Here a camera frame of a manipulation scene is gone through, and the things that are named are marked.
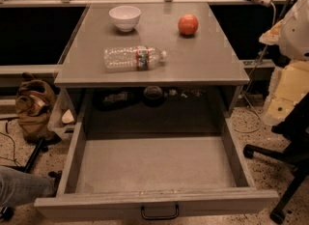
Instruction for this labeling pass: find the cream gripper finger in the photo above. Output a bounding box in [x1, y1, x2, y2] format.
[259, 21, 282, 45]
[262, 61, 309, 126]

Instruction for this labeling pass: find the clear plastic water bottle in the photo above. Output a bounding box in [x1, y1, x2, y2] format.
[103, 45, 167, 72]

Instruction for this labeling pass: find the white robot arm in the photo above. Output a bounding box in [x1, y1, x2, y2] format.
[259, 0, 309, 126]

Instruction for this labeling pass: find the grey open top drawer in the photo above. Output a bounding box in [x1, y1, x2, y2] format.
[35, 120, 278, 222]

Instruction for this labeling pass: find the black office chair base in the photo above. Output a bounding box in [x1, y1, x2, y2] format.
[242, 93, 309, 225]

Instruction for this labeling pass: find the orange red apple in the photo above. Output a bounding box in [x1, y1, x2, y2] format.
[178, 14, 199, 36]

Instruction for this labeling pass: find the grey cabinet body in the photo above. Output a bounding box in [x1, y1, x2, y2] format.
[55, 3, 249, 136]

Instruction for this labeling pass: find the white ceramic bowl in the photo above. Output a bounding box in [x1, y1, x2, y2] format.
[109, 6, 141, 32]

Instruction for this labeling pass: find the brown fabric bag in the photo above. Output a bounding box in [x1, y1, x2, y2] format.
[15, 72, 57, 143]

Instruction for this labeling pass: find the black tripod leg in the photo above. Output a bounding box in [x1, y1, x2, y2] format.
[24, 138, 46, 173]

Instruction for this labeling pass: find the person leg in jeans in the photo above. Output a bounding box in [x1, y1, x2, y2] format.
[0, 166, 56, 207]

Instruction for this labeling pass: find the white cable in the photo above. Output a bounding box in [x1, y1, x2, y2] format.
[233, 2, 278, 134]

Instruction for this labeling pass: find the black metal drawer handle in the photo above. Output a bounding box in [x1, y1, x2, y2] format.
[140, 205, 180, 221]

